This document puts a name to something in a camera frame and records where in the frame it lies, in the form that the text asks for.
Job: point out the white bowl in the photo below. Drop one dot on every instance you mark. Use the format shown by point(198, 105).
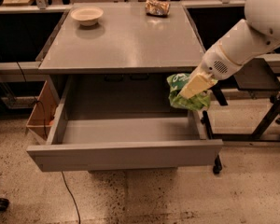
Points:
point(87, 16)

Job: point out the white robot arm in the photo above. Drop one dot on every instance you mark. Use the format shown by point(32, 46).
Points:
point(256, 34)

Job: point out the grey open top drawer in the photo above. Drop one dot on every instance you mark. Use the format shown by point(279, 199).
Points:
point(112, 122)

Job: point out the grey cabinet counter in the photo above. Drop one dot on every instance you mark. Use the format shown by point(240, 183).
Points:
point(126, 54)

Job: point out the crumpled gold snack bag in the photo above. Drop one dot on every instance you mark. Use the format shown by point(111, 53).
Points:
point(157, 8)

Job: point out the black side table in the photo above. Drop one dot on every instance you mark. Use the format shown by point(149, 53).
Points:
point(257, 75)

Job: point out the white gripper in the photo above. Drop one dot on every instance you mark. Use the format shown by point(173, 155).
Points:
point(213, 63)

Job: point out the black caster wheel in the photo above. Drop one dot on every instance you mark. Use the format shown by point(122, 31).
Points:
point(4, 203)

